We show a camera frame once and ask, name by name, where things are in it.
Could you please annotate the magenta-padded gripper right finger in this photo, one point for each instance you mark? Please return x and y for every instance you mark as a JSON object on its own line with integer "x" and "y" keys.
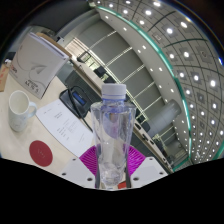
{"x": 136, "y": 161}

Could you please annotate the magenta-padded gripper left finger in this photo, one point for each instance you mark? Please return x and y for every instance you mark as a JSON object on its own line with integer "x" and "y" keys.
{"x": 87, "y": 163}

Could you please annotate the clear plastic water bottle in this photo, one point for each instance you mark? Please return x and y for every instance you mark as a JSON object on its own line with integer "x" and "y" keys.
{"x": 112, "y": 133}

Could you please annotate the white printed paper sheet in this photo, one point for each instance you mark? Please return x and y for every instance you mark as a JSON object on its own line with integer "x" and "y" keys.
{"x": 65, "y": 125}

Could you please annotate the flat round red coaster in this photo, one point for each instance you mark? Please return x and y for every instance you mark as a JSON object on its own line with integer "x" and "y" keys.
{"x": 40, "y": 153}

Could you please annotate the black desk conference unit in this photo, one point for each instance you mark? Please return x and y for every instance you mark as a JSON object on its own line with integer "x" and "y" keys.
{"x": 75, "y": 100}

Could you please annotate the white ceramic mug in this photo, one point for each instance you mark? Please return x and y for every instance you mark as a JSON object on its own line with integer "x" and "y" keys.
{"x": 19, "y": 111}

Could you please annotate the long curved conference desk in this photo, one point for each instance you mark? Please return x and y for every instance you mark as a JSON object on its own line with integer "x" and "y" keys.
{"x": 86, "y": 75}

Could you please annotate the black mesh office chair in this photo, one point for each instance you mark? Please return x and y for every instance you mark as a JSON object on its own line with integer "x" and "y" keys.
{"x": 83, "y": 57}

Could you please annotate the white copy paper carton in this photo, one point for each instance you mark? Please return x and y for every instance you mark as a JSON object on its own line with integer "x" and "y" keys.
{"x": 35, "y": 66}

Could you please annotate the recessed ceiling lights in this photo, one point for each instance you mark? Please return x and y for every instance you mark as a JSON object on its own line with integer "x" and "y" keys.
{"x": 169, "y": 30}

